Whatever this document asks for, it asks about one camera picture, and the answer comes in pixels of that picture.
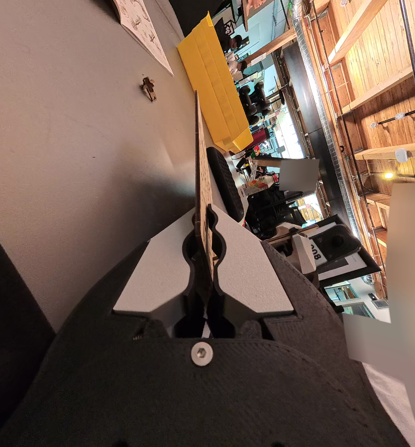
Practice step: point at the dark red container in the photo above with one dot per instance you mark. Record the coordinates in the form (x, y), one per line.
(258, 138)

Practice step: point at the open instruction booklet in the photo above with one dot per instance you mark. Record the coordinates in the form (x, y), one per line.
(141, 28)

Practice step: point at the yellow plastic bin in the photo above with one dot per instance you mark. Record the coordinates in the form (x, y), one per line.
(214, 76)

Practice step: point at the glowing ceiling light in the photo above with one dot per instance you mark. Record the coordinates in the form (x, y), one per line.
(388, 175)

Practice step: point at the black framed marker sign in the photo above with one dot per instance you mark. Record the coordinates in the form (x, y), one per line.
(354, 269)

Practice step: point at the orange juice carton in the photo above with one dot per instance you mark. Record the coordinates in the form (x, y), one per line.
(258, 185)

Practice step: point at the black dumbbell set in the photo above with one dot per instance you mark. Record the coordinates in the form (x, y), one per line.
(254, 101)

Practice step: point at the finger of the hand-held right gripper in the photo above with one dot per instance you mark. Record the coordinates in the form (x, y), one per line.
(304, 255)
(286, 231)

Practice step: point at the black ribbed wrist pad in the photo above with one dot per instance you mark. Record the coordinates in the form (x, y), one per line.
(225, 181)

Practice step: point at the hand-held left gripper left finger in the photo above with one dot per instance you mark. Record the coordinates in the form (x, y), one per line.
(155, 279)

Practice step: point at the thin wooden stick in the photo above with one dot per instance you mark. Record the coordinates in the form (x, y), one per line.
(274, 238)

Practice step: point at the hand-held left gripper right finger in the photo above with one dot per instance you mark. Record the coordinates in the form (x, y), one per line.
(253, 279)

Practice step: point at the small wooden model piece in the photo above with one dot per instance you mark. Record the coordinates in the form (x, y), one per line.
(148, 89)

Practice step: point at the silver metal duct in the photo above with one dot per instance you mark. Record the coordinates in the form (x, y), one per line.
(319, 104)

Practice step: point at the laser-cut wooden parts sheet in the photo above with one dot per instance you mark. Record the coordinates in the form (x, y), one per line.
(203, 174)

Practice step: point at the black office chair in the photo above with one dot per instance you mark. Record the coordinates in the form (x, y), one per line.
(274, 209)

